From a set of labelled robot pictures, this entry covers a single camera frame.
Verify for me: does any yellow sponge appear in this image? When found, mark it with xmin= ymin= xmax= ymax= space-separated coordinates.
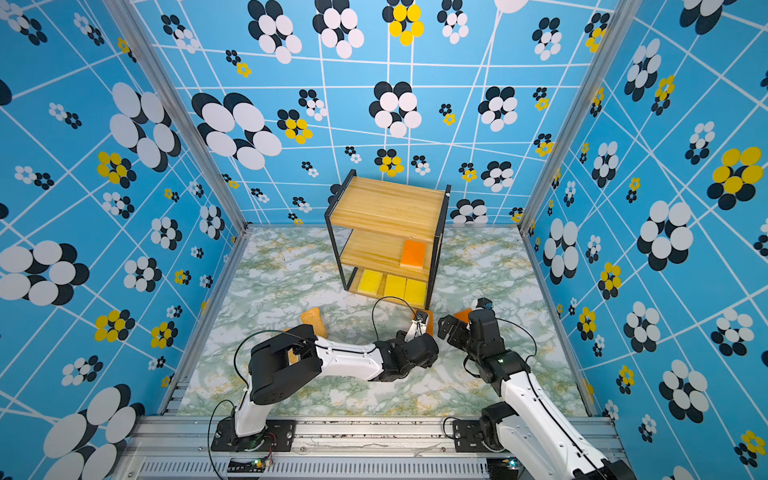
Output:
xmin=384 ymin=274 xmax=407 ymax=299
xmin=357 ymin=269 xmax=384 ymax=296
xmin=404 ymin=279 xmax=428 ymax=307

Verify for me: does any orange sponge front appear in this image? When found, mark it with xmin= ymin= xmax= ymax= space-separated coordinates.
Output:
xmin=400 ymin=240 xmax=427 ymax=269

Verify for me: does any orange sponge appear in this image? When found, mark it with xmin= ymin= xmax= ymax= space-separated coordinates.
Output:
xmin=416 ymin=317 xmax=432 ymax=335
xmin=400 ymin=240 xmax=427 ymax=269
xmin=453 ymin=308 xmax=472 ymax=324

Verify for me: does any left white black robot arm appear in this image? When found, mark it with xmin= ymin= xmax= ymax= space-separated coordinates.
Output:
xmin=232 ymin=324 xmax=439 ymax=440

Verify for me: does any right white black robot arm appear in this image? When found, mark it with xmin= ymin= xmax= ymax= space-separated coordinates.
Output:
xmin=437 ymin=308 xmax=635 ymax=479

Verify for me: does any tan sponge upper right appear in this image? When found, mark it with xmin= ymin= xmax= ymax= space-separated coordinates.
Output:
xmin=300 ymin=307 xmax=328 ymax=338

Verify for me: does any tan sponge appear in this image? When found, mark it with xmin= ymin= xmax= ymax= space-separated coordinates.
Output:
xmin=300 ymin=307 xmax=328 ymax=338
xmin=286 ymin=347 xmax=301 ymax=365

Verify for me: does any tan sponge lower left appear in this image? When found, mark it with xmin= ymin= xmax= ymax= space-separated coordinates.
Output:
xmin=286 ymin=347 xmax=301 ymax=365

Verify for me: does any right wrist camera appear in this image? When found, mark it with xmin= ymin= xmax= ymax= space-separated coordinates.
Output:
xmin=474 ymin=297 xmax=493 ymax=310

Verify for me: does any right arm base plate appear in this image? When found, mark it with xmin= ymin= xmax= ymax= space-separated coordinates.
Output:
xmin=452 ymin=419 xmax=537 ymax=454

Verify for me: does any wooden three-tier shelf black frame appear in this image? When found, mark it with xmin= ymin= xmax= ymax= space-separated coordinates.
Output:
xmin=324 ymin=169 xmax=452 ymax=309

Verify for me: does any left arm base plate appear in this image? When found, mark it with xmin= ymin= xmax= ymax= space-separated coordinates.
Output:
xmin=210 ymin=416 xmax=297 ymax=453

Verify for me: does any aluminium front rail frame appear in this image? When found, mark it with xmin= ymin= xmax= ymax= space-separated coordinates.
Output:
xmin=114 ymin=416 xmax=535 ymax=479

